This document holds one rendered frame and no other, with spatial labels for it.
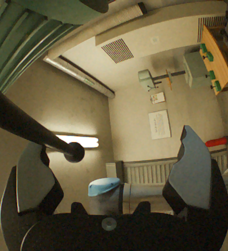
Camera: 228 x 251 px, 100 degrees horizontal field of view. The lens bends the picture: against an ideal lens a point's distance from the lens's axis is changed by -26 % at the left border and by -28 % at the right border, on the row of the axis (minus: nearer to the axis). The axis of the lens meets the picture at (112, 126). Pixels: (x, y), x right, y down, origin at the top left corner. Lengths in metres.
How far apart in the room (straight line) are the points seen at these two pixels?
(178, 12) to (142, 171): 2.95
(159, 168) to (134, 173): 0.60
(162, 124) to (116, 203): 2.64
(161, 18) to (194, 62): 1.03
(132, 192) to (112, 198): 0.07
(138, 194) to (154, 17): 1.60
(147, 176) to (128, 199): 2.64
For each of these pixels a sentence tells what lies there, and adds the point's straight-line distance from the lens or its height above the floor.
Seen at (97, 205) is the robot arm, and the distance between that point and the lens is 0.46.
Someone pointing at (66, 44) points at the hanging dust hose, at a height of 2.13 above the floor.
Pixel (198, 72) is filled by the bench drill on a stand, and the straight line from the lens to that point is 2.24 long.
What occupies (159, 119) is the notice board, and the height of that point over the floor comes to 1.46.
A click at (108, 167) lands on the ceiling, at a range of 2.94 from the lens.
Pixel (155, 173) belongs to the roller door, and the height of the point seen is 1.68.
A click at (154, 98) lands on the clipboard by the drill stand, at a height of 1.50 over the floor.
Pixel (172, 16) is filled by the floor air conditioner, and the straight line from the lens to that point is 1.62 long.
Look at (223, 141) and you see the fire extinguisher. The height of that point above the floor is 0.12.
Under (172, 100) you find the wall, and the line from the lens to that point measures 3.08.
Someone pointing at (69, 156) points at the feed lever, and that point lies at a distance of 0.20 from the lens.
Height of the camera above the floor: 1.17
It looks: 26 degrees up
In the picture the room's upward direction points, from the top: 101 degrees counter-clockwise
